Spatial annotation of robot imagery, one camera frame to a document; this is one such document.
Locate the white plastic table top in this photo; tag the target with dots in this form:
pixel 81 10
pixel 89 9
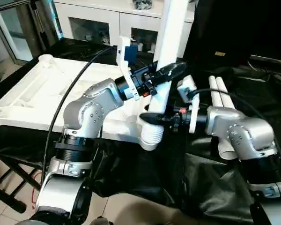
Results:
pixel 49 82

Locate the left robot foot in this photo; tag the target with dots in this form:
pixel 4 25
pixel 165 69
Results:
pixel 102 220

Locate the black mat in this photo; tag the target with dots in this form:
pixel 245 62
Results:
pixel 142 168

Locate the white glass door cabinet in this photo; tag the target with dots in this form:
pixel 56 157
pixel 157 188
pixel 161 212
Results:
pixel 117 21

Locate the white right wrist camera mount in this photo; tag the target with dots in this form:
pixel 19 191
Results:
pixel 188 86

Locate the metal framed glass door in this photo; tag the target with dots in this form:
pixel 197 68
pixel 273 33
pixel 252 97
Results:
pixel 14 30

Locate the black metal table frame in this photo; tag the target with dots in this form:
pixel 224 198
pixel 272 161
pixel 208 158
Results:
pixel 9 189

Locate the blue white patterned jar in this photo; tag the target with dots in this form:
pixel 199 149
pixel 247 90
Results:
pixel 142 4

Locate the dark cabinet with gold label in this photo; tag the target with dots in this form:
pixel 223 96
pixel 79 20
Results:
pixel 220 28

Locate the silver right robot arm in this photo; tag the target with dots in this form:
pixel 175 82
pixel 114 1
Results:
pixel 248 133

